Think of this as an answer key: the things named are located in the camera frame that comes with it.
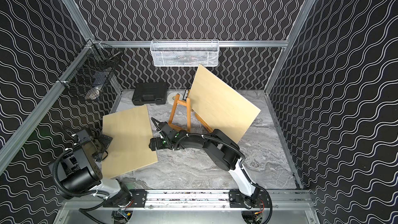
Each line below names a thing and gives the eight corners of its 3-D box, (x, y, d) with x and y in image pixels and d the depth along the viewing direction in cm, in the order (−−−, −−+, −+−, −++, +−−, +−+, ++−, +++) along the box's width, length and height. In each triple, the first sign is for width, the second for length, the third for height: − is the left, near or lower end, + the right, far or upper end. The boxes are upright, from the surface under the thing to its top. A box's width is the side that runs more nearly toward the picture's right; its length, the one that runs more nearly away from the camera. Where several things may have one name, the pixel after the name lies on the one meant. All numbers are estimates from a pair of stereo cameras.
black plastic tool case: (132, 105, 113) (130, 100, 109) (139, 86, 126) (137, 81, 122) (165, 105, 113) (164, 100, 109) (169, 86, 126) (168, 81, 122)
